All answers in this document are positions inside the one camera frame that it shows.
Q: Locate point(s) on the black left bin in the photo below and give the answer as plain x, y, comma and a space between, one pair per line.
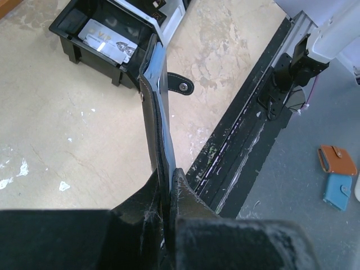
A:
72, 19

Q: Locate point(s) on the brown leather card holder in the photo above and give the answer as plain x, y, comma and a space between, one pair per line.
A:
336, 160

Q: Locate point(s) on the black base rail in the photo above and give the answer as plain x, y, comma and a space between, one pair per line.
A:
226, 168

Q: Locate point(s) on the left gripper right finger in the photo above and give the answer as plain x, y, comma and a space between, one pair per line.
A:
197, 238

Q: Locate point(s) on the blue leather card holder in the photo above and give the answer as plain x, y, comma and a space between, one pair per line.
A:
338, 191

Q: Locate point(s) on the silver cards in bin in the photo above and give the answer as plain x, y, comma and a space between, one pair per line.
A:
107, 42

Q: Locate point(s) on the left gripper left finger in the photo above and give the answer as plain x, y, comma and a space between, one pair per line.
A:
126, 237

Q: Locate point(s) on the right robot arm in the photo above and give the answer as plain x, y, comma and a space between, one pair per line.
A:
337, 28

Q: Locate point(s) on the white middle bin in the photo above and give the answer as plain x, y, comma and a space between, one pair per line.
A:
174, 10

